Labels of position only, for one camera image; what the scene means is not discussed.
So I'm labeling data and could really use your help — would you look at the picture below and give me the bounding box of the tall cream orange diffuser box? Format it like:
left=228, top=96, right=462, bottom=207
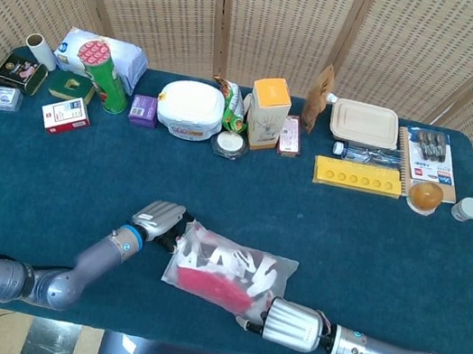
left=241, top=73, right=297, bottom=157

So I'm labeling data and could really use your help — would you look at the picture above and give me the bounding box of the yellow mould tray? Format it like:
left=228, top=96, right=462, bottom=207
left=311, top=154, right=406, bottom=200

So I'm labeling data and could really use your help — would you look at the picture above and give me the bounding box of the red white patterned garment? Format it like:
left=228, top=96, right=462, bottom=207
left=167, top=222, right=289, bottom=325

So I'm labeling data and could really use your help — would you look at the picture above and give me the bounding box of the green snack packet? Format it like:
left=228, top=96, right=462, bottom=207
left=204, top=74, right=257, bottom=137

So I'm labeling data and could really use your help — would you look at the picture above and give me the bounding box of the pink small box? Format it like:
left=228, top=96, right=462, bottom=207
left=275, top=113, right=307, bottom=160

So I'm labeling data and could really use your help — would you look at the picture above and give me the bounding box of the frosted plastic zip bag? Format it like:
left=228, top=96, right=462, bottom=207
left=156, top=215, right=303, bottom=329

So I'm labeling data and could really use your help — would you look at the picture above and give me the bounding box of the dark blue table cloth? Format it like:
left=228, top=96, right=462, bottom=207
left=0, top=42, right=473, bottom=354

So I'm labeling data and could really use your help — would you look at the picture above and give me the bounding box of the red white carton box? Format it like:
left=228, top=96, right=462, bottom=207
left=36, top=91, right=95, bottom=142

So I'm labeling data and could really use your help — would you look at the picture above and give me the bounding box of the kraft spiral notebook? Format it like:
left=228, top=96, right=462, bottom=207
left=386, top=125, right=468, bottom=207

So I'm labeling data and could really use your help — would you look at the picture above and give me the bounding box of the purple small box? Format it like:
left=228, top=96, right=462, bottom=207
left=126, top=93, right=162, bottom=131

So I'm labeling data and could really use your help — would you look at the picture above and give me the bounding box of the small white jar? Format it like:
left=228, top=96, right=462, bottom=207
left=448, top=193, right=473, bottom=224

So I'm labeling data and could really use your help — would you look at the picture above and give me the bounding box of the beige lidded food container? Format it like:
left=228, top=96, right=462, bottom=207
left=326, top=96, right=404, bottom=152

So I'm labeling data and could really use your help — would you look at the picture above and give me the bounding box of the brown spout pouch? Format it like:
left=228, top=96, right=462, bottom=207
left=298, top=60, right=344, bottom=138

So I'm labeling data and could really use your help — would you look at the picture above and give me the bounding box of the dark green tin box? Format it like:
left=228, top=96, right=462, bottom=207
left=0, top=51, right=51, bottom=99

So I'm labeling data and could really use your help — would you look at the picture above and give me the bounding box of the green yellow box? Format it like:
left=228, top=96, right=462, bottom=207
left=46, top=70, right=98, bottom=107

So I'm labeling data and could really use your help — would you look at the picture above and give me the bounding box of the binder clips card pack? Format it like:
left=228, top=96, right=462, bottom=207
left=399, top=124, right=463, bottom=187

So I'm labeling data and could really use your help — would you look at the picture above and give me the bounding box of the clear blue plastic box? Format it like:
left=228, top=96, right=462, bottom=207
left=0, top=85, right=25, bottom=116

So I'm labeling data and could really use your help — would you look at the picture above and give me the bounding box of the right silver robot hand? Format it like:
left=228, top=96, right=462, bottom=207
left=231, top=291, right=329, bottom=354

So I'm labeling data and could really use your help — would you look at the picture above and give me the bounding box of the white wet wipe tub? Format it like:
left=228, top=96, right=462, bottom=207
left=152, top=75, right=229, bottom=144

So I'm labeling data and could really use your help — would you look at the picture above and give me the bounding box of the white blue tissue pack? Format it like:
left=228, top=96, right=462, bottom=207
left=49, top=24, right=153, bottom=98

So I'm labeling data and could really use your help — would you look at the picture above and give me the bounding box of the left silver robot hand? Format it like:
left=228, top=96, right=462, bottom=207
left=126, top=195, right=190, bottom=254

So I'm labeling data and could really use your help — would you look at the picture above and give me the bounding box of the small lidded patterned bowl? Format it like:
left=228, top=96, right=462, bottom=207
left=210, top=128, right=252, bottom=163

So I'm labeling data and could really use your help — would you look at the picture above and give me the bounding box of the orange jelly cup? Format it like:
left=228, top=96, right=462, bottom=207
left=403, top=177, right=447, bottom=218

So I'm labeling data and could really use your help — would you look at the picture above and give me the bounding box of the green chips can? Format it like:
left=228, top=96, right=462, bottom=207
left=69, top=35, right=140, bottom=117

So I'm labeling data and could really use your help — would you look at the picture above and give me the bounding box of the clear plastic water bottle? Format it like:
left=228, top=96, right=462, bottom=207
left=330, top=138, right=405, bottom=170

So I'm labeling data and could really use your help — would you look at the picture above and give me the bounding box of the white paper roll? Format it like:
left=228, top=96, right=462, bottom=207
left=21, top=31, right=62, bottom=72

